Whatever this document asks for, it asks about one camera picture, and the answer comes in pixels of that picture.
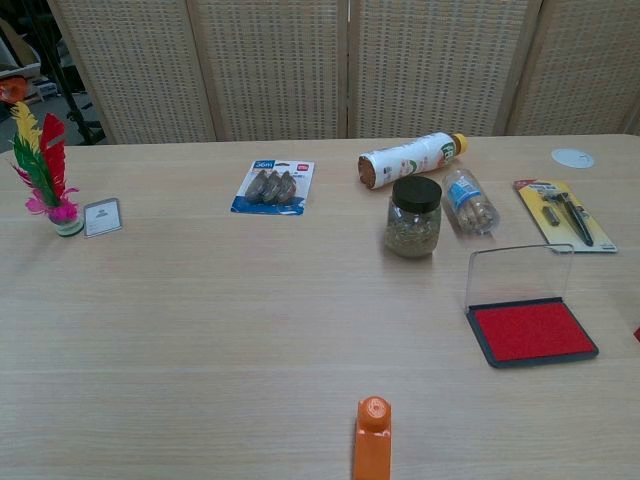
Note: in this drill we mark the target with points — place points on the red box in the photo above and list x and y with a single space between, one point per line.
530 332

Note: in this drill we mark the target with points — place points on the blue hooks blister pack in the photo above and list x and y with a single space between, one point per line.
272 187

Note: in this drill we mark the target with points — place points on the glass jar with black lid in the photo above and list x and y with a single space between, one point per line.
414 220

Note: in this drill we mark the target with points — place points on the white bottle with orange cap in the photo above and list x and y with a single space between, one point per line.
410 157

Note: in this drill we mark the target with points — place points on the clear plastic tube container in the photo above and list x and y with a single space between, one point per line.
470 202

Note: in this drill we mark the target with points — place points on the wooden rattan folding screen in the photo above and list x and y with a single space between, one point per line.
280 65

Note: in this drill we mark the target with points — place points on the orange plastic stamp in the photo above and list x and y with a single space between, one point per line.
372 440

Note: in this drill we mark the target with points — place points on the white card in clear holder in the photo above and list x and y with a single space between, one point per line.
102 218

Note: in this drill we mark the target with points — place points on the yellow razor blister pack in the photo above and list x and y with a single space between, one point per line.
565 212

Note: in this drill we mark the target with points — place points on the colourful feather shuttlecock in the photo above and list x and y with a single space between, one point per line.
60 212

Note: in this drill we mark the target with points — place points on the round white table grommet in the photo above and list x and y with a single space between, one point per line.
573 158

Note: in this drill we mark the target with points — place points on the black tripod stand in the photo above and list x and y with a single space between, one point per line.
75 107

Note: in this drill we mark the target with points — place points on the small orange background object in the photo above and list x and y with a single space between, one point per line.
11 90

